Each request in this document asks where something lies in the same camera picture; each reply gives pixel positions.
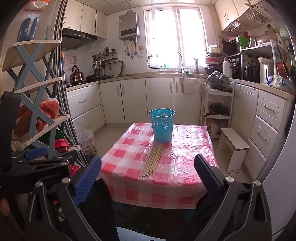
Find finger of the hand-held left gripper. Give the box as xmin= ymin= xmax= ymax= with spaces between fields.
xmin=23 ymin=147 xmax=80 ymax=172

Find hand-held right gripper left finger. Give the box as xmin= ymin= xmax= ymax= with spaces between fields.
xmin=24 ymin=155 xmax=118 ymax=241

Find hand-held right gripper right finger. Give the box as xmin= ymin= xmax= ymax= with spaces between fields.
xmin=194 ymin=153 xmax=272 ymax=241

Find bunch of bamboo chopsticks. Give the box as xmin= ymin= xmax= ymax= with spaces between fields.
xmin=139 ymin=144 xmax=164 ymax=178

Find blue perforated plastic bin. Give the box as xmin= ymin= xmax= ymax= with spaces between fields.
xmin=149 ymin=108 xmax=176 ymax=143

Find clear floral trash bin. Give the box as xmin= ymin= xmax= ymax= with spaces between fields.
xmin=77 ymin=130 xmax=97 ymax=158

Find red white checkered tablecloth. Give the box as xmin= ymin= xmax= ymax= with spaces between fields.
xmin=100 ymin=122 xmax=220 ymax=209

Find white wooden stool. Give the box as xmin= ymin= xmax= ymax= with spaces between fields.
xmin=216 ymin=128 xmax=250 ymax=172

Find clear plastic bag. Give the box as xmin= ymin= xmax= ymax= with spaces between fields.
xmin=206 ymin=118 xmax=228 ymax=136

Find orange plush towel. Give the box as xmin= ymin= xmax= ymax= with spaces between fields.
xmin=15 ymin=98 xmax=60 ymax=137

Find cream drawer base cabinet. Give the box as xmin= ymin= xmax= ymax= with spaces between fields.
xmin=66 ymin=84 xmax=107 ymax=139

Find black lidded pan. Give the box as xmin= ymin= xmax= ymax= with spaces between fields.
xmin=205 ymin=103 xmax=231 ymax=116

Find dark metal kettle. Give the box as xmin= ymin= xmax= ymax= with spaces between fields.
xmin=69 ymin=65 xmax=84 ymax=84

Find white shelf cart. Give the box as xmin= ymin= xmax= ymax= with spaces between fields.
xmin=202 ymin=82 xmax=234 ymax=139

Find cream panelled base cabinet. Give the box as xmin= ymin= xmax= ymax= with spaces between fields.
xmin=231 ymin=81 xmax=296 ymax=172

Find blue mop pole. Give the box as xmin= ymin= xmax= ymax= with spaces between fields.
xmin=60 ymin=53 xmax=66 ymax=80

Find cream door base cabinet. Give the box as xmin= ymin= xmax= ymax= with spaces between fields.
xmin=98 ymin=76 xmax=208 ymax=126

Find white hanging bin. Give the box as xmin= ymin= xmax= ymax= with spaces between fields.
xmin=180 ymin=76 xmax=200 ymax=95

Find green vegetable bag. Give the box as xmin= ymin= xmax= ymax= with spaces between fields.
xmin=207 ymin=71 xmax=232 ymax=90

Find blue cross-braced shelf rack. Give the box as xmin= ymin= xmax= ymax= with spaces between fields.
xmin=0 ymin=25 xmax=81 ymax=160

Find dark framed tray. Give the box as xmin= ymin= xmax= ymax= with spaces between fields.
xmin=104 ymin=61 xmax=124 ymax=77

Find white thermos bottle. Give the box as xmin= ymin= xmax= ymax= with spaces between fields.
xmin=222 ymin=58 xmax=232 ymax=78

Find black cooking pot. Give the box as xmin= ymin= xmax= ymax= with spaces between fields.
xmin=244 ymin=65 xmax=260 ymax=81

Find stack of pots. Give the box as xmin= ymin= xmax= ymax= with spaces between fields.
xmin=205 ymin=44 xmax=222 ymax=70

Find curved chrome faucet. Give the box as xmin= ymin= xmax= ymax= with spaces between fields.
xmin=176 ymin=51 xmax=185 ymax=74

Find black range hood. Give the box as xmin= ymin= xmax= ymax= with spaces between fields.
xmin=61 ymin=28 xmax=97 ymax=50

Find blue packet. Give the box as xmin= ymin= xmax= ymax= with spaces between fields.
xmin=267 ymin=75 xmax=295 ymax=93

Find white electric jug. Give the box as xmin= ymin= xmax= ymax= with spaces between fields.
xmin=258 ymin=57 xmax=275 ymax=84

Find black microwave oven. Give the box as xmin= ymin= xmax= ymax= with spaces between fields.
xmin=221 ymin=36 xmax=242 ymax=56

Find red frying pan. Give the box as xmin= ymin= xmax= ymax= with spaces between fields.
xmin=276 ymin=45 xmax=290 ymax=78

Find blue hanging package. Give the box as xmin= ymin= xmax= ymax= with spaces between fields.
xmin=17 ymin=14 xmax=39 ymax=42

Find metal counter rack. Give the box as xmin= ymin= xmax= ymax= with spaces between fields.
xmin=239 ymin=38 xmax=285 ymax=82

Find white framed kitchen window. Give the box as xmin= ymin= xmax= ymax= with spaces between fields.
xmin=144 ymin=6 xmax=208 ymax=69

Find grey door frame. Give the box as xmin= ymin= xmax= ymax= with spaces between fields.
xmin=52 ymin=0 xmax=93 ymax=168

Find red wall stickers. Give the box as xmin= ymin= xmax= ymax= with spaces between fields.
xmin=65 ymin=54 xmax=78 ymax=73

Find wall utensil rack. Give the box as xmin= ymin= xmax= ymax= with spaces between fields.
xmin=92 ymin=47 xmax=119 ymax=65

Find cream wall cabinet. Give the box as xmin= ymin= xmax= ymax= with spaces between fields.
xmin=214 ymin=0 xmax=252 ymax=32
xmin=62 ymin=0 xmax=108 ymax=40

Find grey wall water heater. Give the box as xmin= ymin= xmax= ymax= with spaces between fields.
xmin=119 ymin=12 xmax=141 ymax=40

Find white wire basket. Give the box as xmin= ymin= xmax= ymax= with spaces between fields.
xmin=228 ymin=20 xmax=247 ymax=34
xmin=245 ymin=0 xmax=274 ymax=25

